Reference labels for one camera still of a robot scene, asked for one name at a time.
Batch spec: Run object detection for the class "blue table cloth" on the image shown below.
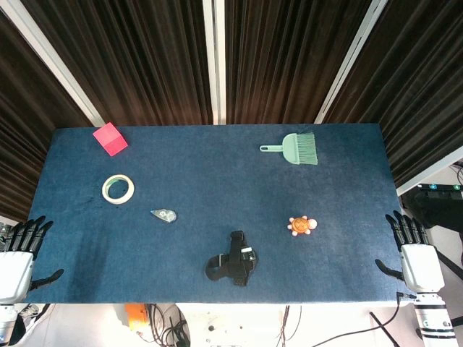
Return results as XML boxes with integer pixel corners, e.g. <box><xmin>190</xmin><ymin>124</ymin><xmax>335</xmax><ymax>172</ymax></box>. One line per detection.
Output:
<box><xmin>25</xmin><ymin>123</ymin><xmax>413</xmax><ymax>304</ymax></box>

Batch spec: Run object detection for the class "orange device under table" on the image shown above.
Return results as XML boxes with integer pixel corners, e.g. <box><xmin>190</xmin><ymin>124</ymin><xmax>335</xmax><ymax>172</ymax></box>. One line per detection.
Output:
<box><xmin>124</xmin><ymin>303</ymin><xmax>150</xmax><ymax>332</ymax></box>

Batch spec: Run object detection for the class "orange turtle toy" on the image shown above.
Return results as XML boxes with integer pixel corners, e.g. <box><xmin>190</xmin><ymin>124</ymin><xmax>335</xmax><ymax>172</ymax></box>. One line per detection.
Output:
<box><xmin>287</xmin><ymin>215</ymin><xmax>320</xmax><ymax>237</ymax></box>

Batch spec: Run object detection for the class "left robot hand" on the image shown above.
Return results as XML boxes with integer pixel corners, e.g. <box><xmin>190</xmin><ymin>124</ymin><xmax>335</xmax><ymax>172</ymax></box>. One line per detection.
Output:
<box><xmin>0</xmin><ymin>215</ymin><xmax>65</xmax><ymax>304</ymax></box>

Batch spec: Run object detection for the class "dark brown pleated curtain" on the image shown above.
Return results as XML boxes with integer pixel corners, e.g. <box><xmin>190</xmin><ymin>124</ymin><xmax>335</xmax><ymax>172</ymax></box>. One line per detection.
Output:
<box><xmin>0</xmin><ymin>0</ymin><xmax>463</xmax><ymax>223</ymax></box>

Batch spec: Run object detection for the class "white curtain frame post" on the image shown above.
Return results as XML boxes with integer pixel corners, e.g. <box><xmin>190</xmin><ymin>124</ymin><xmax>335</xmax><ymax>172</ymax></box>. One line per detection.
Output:
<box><xmin>0</xmin><ymin>0</ymin><xmax>106</xmax><ymax>128</ymax></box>
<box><xmin>201</xmin><ymin>0</ymin><xmax>227</xmax><ymax>126</ymax></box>
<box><xmin>313</xmin><ymin>0</ymin><xmax>388</xmax><ymax>125</ymax></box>

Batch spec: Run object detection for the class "white tape roll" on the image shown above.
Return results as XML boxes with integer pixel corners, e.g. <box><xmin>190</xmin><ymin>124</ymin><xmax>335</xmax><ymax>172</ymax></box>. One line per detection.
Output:
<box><xmin>101</xmin><ymin>173</ymin><xmax>136</xmax><ymax>206</ymax></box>

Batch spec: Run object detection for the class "black cable with plug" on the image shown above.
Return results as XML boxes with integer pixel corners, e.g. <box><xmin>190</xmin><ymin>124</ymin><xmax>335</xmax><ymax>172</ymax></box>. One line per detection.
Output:
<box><xmin>310</xmin><ymin>291</ymin><xmax>417</xmax><ymax>347</ymax></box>

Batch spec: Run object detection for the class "black camera head strap mount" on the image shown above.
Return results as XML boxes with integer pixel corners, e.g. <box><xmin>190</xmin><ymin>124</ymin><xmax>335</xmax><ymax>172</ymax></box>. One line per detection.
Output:
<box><xmin>205</xmin><ymin>230</ymin><xmax>258</xmax><ymax>287</ymax></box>

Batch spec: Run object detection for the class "blue correction tape dispenser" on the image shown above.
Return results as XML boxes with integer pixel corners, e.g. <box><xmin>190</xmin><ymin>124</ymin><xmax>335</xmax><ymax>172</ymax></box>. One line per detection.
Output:
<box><xmin>150</xmin><ymin>208</ymin><xmax>178</xmax><ymax>223</ymax></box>

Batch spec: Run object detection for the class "black equipment with teal lights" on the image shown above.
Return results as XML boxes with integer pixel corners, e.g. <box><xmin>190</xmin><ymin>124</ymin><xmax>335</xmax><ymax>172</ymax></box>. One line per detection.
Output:
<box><xmin>400</xmin><ymin>182</ymin><xmax>463</xmax><ymax>229</ymax></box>

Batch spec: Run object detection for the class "green dustpan with brush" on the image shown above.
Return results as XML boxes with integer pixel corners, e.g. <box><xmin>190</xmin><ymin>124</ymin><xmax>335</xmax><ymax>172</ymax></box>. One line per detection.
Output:
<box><xmin>259</xmin><ymin>132</ymin><xmax>319</xmax><ymax>167</ymax></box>

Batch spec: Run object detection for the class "red cube block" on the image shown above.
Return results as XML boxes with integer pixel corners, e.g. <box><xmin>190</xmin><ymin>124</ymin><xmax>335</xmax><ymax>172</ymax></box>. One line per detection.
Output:
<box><xmin>92</xmin><ymin>121</ymin><xmax>129</xmax><ymax>157</ymax></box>

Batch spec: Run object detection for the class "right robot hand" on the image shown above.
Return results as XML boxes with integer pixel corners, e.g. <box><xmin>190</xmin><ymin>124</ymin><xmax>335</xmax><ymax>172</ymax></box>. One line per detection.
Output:
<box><xmin>374</xmin><ymin>210</ymin><xmax>446</xmax><ymax>293</ymax></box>

